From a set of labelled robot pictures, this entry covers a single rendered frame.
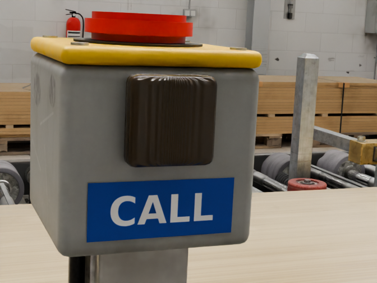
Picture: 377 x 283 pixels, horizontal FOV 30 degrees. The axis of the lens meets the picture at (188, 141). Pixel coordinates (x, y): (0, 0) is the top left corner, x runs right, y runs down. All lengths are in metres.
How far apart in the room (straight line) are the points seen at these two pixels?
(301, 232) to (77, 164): 0.94
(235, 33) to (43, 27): 2.17
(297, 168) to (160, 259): 1.31
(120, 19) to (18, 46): 7.22
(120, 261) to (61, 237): 0.03
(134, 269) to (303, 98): 1.30
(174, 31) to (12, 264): 0.75
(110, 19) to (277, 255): 0.81
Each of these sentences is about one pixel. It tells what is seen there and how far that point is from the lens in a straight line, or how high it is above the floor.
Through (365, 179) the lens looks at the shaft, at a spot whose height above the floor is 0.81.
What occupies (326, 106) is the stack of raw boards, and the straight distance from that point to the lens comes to 7.25.
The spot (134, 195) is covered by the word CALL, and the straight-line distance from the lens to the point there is 0.24.
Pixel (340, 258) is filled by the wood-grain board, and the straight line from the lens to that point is 1.05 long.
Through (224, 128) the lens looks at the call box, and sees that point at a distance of 0.24.
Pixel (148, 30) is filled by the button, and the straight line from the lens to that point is 0.25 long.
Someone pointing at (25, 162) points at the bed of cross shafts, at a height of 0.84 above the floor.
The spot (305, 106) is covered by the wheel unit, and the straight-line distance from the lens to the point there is 1.55.
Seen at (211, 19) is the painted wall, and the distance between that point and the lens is 8.00.
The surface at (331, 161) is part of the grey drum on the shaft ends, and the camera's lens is 2.12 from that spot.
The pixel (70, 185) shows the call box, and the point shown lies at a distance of 0.23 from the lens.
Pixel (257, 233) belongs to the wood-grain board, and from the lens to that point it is 1.13.
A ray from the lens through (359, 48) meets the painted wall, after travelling 8.95.
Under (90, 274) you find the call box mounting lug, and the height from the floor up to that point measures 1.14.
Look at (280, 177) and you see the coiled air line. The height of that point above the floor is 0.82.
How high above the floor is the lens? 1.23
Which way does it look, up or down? 10 degrees down
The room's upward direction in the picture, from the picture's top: 3 degrees clockwise
